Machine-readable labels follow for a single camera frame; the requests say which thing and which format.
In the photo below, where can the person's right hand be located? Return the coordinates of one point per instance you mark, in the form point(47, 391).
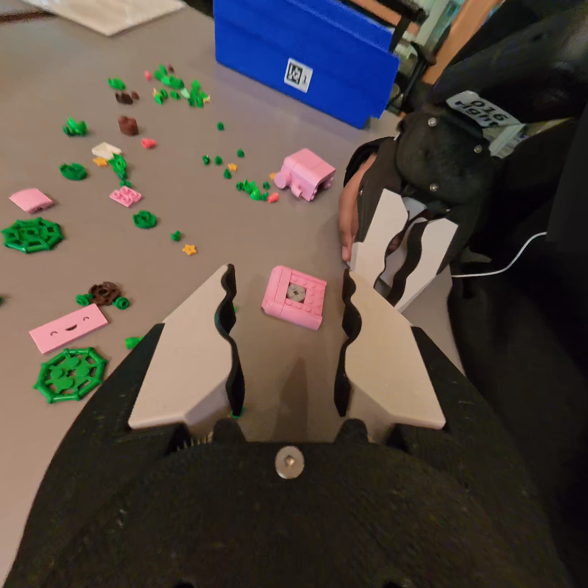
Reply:
point(349, 216)

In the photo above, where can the pink brick block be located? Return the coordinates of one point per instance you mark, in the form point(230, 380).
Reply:
point(275, 298)

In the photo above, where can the person's black jacket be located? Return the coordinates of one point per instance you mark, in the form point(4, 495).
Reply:
point(528, 367)

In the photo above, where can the scattered small green clips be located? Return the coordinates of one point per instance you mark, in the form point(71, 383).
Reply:
point(176, 236)

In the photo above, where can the pink two-stud plate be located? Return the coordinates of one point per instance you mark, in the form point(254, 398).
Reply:
point(118, 198)
point(133, 195)

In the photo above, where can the brown round brick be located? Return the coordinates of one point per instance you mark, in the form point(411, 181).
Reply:
point(128, 126)

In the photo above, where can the green web with round plate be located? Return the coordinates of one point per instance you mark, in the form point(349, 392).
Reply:
point(69, 374)

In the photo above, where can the dark brown lumpy piece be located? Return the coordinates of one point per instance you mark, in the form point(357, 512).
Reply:
point(123, 98)

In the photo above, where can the green round plate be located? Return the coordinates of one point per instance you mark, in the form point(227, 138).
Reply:
point(69, 174)
point(116, 84)
point(140, 224)

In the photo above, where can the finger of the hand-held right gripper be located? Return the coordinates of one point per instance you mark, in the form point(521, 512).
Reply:
point(379, 229)
point(434, 257)

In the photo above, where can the white square tile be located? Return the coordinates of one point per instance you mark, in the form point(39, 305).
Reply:
point(105, 150)

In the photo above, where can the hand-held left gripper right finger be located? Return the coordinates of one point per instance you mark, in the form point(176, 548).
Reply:
point(395, 372)

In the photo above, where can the brown round holed plate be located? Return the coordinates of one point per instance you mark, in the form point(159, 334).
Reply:
point(99, 297)

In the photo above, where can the pink curved slope brick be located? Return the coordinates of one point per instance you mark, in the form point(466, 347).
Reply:
point(30, 200)

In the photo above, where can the plain green web piece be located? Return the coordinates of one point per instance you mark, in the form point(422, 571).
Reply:
point(32, 234)

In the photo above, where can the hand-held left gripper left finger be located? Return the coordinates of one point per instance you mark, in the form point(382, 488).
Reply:
point(183, 367)

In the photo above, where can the green spiky leaf piece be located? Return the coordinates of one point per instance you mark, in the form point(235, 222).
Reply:
point(250, 187)
point(118, 164)
point(76, 128)

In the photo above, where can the paper instruction sheet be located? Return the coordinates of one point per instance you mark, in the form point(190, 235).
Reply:
point(115, 13)

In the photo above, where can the green flexible rod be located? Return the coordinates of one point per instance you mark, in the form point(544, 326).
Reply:
point(132, 342)

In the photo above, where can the pile of green leaf pieces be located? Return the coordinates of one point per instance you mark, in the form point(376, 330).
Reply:
point(172, 81)

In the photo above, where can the pink smiley face tile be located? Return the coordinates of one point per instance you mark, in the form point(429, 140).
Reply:
point(92, 317)

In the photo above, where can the pink brick animal body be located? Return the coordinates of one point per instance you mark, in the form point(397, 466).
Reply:
point(303, 170)

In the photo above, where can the blue plastic bin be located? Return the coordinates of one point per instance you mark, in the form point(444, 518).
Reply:
point(275, 46)

